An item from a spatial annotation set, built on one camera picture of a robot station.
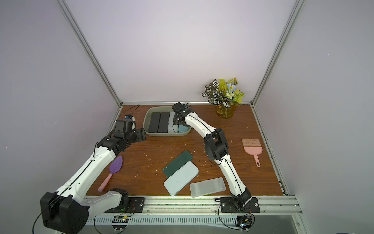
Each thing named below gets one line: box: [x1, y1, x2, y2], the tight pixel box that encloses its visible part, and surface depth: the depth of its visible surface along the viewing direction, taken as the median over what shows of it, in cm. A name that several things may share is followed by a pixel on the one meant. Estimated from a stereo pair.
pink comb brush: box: [241, 138, 263, 168], surface depth 96 cm
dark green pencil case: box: [162, 150, 193, 178], surface depth 89 cm
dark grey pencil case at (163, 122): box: [157, 111, 170, 134], surface depth 106 cm
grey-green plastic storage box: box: [143, 106, 192, 137], surface depth 108 cm
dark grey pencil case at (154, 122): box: [148, 112, 161, 133], surface depth 109 cm
